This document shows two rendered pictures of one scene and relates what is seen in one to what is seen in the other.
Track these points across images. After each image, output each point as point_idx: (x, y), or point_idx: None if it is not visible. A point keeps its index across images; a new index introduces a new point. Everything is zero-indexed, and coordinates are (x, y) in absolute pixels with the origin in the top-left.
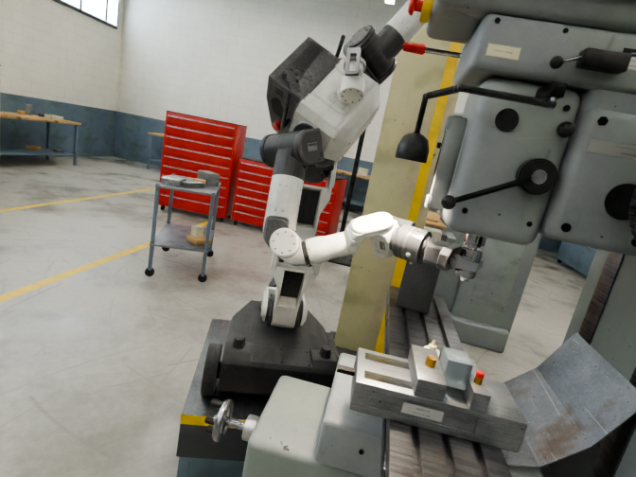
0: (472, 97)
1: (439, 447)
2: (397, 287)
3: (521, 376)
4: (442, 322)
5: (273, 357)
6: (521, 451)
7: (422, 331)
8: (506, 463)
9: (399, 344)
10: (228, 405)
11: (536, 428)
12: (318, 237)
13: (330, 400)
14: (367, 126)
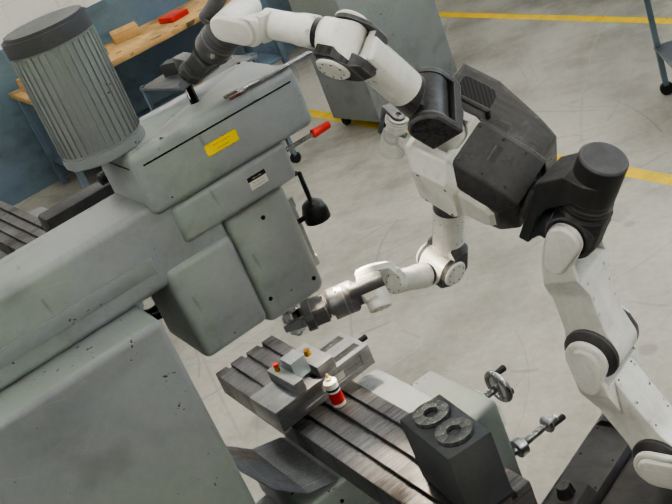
0: None
1: None
2: (518, 487)
3: (287, 489)
4: (399, 482)
5: (596, 447)
6: (265, 451)
7: (401, 455)
8: (271, 441)
9: (386, 410)
10: (491, 374)
11: (260, 461)
12: (414, 264)
13: (390, 375)
14: (448, 193)
